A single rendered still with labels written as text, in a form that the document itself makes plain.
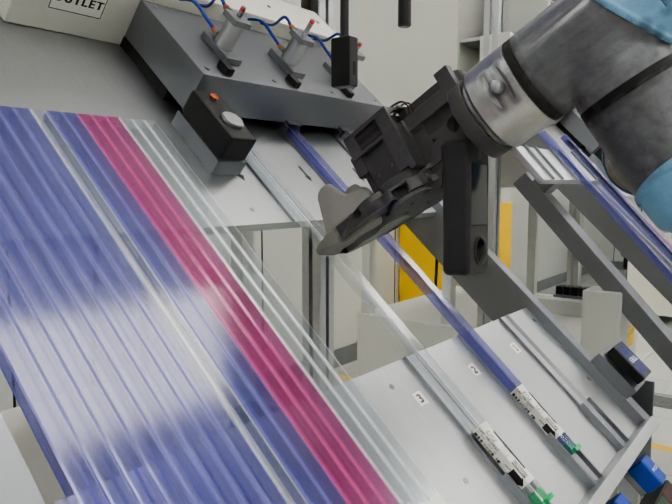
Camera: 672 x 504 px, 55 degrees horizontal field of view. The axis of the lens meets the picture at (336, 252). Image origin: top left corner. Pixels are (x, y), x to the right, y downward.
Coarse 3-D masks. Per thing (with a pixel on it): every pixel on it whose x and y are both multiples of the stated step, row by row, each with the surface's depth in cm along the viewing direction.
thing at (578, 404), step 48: (480, 336) 71; (528, 336) 77; (384, 384) 55; (480, 384) 64; (528, 384) 69; (576, 384) 76; (432, 432) 54; (528, 432) 62; (576, 432) 67; (624, 432) 74; (432, 480) 49; (480, 480) 53; (576, 480) 61
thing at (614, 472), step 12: (648, 420) 74; (636, 432) 72; (648, 432) 72; (624, 444) 71; (636, 444) 68; (624, 456) 65; (636, 456) 66; (612, 468) 62; (624, 468) 63; (600, 480) 61; (612, 480) 60; (588, 492) 60; (600, 492) 57; (612, 492) 58
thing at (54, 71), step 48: (0, 48) 59; (48, 48) 64; (96, 48) 69; (0, 96) 54; (48, 96) 58; (96, 96) 62; (144, 96) 68; (288, 144) 79; (336, 144) 88; (240, 192) 64
